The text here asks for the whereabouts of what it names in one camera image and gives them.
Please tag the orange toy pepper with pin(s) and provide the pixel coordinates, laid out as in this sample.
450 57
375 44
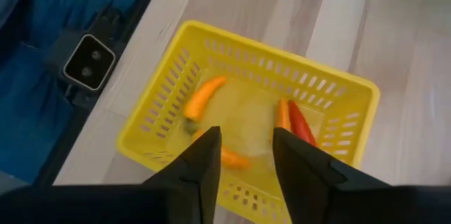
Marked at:
234 160
283 116
202 99

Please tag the grey table-level camera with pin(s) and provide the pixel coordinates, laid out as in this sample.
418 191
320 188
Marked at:
89 62

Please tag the yellow plastic basket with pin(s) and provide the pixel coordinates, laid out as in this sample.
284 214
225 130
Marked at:
246 118

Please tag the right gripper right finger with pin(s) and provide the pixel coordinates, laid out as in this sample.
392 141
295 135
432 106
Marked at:
303 174

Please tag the red toy pepper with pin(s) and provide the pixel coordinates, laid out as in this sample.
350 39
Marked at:
301 125

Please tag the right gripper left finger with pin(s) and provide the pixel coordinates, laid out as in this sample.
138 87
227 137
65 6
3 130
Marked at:
204 167

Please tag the blue fabric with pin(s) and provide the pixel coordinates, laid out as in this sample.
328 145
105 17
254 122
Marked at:
31 111

